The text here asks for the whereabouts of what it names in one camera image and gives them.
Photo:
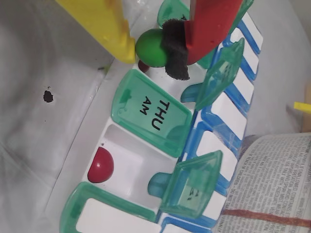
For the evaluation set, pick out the light wooden block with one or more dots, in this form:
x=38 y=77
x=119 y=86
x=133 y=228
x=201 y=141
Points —
x=308 y=119

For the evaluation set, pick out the white table cover sheet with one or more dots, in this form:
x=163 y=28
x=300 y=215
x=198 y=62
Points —
x=36 y=145

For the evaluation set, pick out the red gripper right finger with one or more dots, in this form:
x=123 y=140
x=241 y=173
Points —
x=209 y=26

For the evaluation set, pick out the green round pill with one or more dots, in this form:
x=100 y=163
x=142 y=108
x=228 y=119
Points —
x=148 y=48

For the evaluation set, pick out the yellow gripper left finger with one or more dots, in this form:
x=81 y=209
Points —
x=102 y=21

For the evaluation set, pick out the printed label cylindrical container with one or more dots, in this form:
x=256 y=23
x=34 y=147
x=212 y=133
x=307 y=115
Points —
x=267 y=170

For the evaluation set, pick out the brown rubber band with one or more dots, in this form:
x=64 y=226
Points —
x=262 y=216

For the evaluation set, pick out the weekly pill organizer box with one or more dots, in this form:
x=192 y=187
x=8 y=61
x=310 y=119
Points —
x=150 y=106

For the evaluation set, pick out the red round pill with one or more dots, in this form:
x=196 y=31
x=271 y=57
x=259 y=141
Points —
x=143 y=67
x=100 y=167

